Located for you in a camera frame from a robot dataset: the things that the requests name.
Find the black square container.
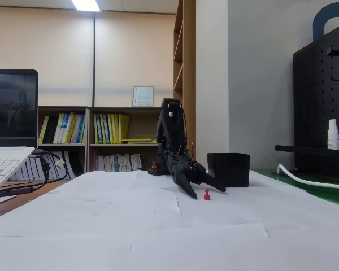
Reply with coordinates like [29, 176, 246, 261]
[207, 152, 250, 188]

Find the yellow flat-lying book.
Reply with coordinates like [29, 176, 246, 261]
[120, 138, 157, 145]

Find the low wooden bookshelf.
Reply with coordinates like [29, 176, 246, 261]
[85, 106, 162, 173]
[8, 106, 89, 182]

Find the framed white certificate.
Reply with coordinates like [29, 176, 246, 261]
[132, 85, 155, 108]

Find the tall wooden shelf unit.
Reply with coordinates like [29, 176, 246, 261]
[173, 0, 197, 163]

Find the black pegboard shelf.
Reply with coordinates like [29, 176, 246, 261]
[274, 145, 339, 159]

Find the beige roller blind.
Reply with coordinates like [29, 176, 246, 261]
[94, 11, 178, 107]
[0, 6, 95, 107]

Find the small white bottle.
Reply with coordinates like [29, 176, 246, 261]
[327, 119, 339, 150]

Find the black pegboard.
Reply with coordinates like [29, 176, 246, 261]
[292, 20, 339, 182]

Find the leaning yellow book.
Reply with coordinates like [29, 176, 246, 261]
[38, 116, 50, 145]

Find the white laptop with black screen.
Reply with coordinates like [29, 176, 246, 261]
[0, 69, 39, 199]

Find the ceiling light panel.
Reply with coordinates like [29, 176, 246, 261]
[71, 0, 102, 12]

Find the teal arch-shaped object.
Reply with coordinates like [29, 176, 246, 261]
[312, 2, 339, 43]

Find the red white servo wire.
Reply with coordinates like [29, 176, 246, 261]
[176, 104, 196, 171]

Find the white power strip cable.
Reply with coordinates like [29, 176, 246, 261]
[276, 164, 339, 190]

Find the black laptop cable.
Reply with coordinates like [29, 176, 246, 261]
[0, 148, 70, 221]

